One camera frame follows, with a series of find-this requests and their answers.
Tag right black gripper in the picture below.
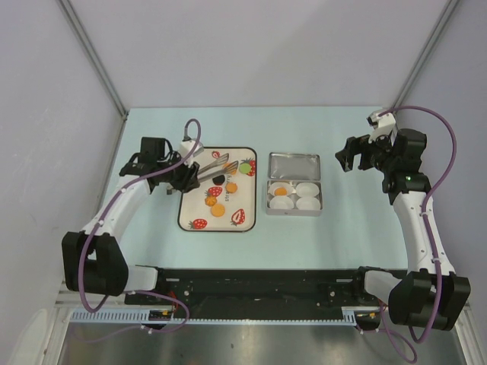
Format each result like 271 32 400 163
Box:
335 128 397 173

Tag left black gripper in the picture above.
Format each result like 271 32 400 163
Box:
158 150 200 193

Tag black round cookie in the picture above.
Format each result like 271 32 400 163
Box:
212 175 226 186

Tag metal serving tongs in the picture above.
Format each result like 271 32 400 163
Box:
198 153 231 185

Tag orange round cookie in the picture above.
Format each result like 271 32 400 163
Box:
275 187 288 196
211 203 225 217

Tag orange flower cookie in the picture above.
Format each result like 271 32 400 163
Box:
225 182 238 194

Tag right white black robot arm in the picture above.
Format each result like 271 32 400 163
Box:
335 129 471 331

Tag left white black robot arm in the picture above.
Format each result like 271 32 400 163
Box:
62 137 204 304

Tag orange round cookie on tray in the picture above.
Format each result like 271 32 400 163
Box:
211 203 225 217

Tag orange fish shaped cookie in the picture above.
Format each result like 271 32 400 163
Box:
223 161 239 175

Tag strawberry pattern white tray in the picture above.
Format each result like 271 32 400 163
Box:
178 147 257 233

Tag white paper cup back right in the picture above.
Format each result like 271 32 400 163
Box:
295 182 320 198

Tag white paper cup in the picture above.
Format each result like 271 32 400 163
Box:
295 182 320 198
269 195 294 210
296 197 321 211
268 181 294 197

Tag silver tin lid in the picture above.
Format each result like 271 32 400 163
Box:
268 152 321 181

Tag green round cookie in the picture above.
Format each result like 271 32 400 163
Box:
239 163 252 175

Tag white paper cup front right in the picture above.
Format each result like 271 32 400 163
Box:
296 197 321 211

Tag white paper cup back left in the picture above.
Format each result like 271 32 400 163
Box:
268 181 294 197

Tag silver tin box base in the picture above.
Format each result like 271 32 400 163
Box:
266 179 323 217

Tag white paper cup front left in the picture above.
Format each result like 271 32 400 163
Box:
269 195 294 210

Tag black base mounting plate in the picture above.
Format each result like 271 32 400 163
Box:
124 268 380 330

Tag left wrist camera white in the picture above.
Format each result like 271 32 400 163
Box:
178 138 204 167

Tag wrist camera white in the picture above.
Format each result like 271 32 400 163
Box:
178 138 204 167
367 109 396 144

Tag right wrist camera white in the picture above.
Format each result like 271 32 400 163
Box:
367 109 396 144

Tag right aluminium frame post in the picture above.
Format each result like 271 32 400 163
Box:
392 0 463 107

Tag aluminium frame post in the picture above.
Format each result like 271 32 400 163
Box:
56 0 129 122
392 0 463 107

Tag white slotted cable duct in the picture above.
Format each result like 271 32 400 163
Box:
70 309 357 326

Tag left aluminium frame post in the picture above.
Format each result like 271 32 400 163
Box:
56 0 129 122

